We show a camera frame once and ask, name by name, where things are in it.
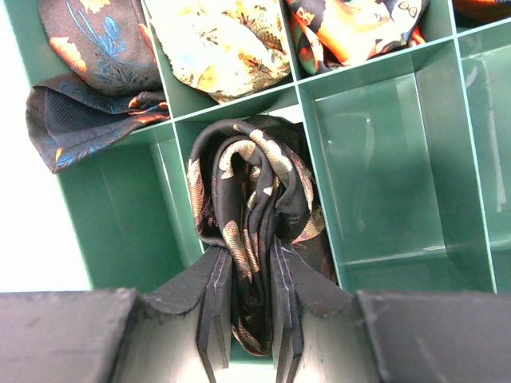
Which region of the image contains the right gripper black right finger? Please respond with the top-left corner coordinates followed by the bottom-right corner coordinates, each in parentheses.
top-left (271, 240), bottom-right (510, 382)

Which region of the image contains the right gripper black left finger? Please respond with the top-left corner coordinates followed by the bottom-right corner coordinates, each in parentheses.
top-left (1, 247), bottom-right (232, 382)

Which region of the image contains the black gold patterned tie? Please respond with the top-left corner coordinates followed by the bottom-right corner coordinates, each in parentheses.
top-left (187, 115), bottom-right (337, 356)

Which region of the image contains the green compartment organizer box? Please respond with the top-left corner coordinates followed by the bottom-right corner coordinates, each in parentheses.
top-left (1, 1), bottom-right (510, 293)

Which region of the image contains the dark rolled tie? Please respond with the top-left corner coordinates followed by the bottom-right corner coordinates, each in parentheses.
top-left (26, 1), bottom-right (169, 173)

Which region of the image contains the beige patterned rolled tie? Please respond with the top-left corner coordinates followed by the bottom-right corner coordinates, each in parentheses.
top-left (145, 0), bottom-right (291, 104)

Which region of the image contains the red black patterned rolled tie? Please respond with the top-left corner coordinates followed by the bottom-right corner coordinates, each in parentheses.
top-left (287, 0), bottom-right (430, 75)

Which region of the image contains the orange black rolled tie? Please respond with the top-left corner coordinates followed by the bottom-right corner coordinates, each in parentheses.
top-left (453, 0), bottom-right (510, 22)

